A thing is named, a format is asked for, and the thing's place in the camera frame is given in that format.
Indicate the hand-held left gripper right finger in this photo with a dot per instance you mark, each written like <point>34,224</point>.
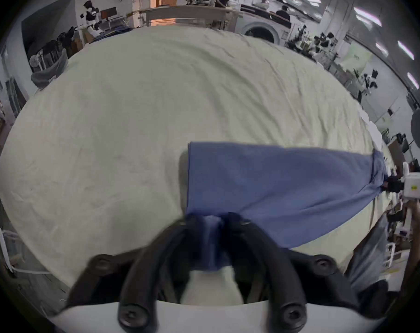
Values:
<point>282,283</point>

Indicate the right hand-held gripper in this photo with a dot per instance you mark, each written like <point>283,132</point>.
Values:
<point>414,185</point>

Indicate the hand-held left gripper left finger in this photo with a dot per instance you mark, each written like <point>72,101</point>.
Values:
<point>133,283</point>

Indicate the blue cloth garment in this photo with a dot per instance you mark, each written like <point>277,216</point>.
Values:
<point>282,186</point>

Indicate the person's right forearm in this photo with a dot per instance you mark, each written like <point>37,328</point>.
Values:
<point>415,255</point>

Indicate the person's right hand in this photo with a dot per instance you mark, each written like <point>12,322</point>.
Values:
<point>417,213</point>

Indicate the person's body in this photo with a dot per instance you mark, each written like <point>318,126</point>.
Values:
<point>369,269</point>

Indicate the white and black humanoid robot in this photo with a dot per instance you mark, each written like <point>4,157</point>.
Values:
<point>91,17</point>
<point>366,83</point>

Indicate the bed with pale green sheet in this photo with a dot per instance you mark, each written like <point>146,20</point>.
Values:
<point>126,123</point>

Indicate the white washing machine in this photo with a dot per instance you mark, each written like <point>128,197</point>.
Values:
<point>262,30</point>

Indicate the grey chair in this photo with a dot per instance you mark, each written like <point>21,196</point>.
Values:
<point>48,73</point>

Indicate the white standing fan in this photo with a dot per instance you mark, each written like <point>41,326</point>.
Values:
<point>35,62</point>

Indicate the wooden counter table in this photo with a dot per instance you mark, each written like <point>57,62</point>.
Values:
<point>185,14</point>

